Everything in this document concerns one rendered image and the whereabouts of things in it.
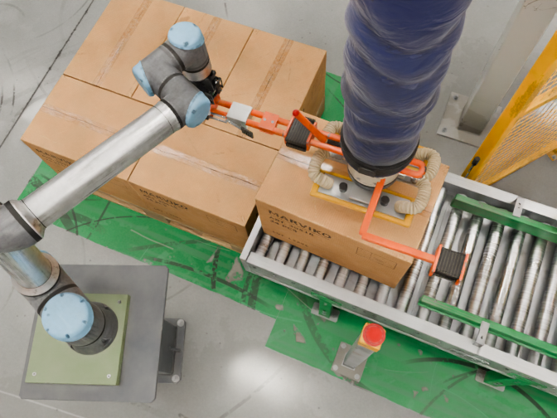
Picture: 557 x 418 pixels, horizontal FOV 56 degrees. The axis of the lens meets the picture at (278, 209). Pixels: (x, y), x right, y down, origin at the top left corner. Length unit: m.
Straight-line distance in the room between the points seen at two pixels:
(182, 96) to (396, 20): 0.63
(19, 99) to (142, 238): 1.26
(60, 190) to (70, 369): 0.91
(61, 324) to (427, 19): 1.39
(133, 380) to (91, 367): 0.15
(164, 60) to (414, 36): 0.71
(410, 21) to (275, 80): 1.68
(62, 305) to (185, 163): 0.94
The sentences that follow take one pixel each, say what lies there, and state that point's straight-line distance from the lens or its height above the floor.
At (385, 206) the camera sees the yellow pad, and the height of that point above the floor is 1.12.
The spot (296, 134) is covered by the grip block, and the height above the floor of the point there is 1.23.
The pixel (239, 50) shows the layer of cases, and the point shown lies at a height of 0.54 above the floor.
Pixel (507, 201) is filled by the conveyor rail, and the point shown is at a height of 0.59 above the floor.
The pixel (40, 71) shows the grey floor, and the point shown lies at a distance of 3.74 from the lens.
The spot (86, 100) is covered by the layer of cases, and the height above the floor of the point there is 0.54.
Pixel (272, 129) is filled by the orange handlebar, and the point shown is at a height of 1.22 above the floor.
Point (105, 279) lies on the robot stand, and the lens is 2.14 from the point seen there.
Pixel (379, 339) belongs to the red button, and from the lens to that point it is 1.67.
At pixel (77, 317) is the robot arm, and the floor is 1.05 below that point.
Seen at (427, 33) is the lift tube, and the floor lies 1.92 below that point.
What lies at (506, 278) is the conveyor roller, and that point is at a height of 0.55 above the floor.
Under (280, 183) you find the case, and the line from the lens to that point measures 1.90.
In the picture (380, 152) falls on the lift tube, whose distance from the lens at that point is 1.41.
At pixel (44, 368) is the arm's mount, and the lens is 2.11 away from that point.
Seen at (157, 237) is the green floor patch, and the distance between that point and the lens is 2.94.
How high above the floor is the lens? 2.68
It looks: 69 degrees down
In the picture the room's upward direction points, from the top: 9 degrees counter-clockwise
